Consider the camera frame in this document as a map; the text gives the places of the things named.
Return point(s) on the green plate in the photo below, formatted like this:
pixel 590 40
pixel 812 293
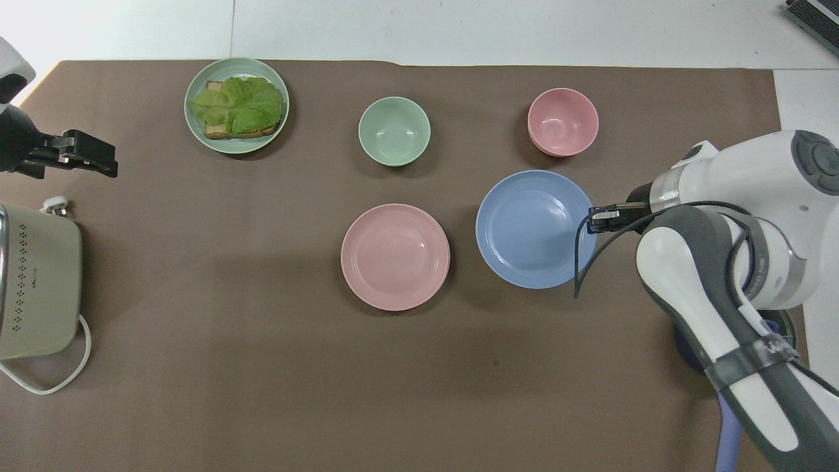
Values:
pixel 196 124

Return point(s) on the beige toaster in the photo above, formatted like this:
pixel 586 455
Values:
pixel 46 288

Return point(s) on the green lettuce leaf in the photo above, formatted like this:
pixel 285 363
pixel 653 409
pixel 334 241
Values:
pixel 246 105

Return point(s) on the pink plate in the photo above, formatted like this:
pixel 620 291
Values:
pixel 395 257

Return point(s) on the green bowl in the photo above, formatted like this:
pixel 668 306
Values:
pixel 394 131

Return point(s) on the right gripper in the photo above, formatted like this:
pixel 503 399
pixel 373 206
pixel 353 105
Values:
pixel 641 196

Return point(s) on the pink bowl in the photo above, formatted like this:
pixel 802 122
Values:
pixel 563 121

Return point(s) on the blue plate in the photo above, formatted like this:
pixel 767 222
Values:
pixel 534 229

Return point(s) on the white power plug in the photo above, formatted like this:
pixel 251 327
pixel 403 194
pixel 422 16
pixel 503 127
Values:
pixel 55 205

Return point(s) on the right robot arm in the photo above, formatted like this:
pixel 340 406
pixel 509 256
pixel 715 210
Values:
pixel 754 177

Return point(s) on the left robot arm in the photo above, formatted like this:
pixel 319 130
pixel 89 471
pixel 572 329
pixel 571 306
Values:
pixel 12 62

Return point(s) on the grey ribbed device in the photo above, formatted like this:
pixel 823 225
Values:
pixel 816 19

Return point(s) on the toasted bread slice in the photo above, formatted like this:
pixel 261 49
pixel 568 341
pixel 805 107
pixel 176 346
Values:
pixel 216 131

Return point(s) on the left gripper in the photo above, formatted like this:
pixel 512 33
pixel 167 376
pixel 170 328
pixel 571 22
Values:
pixel 18 147

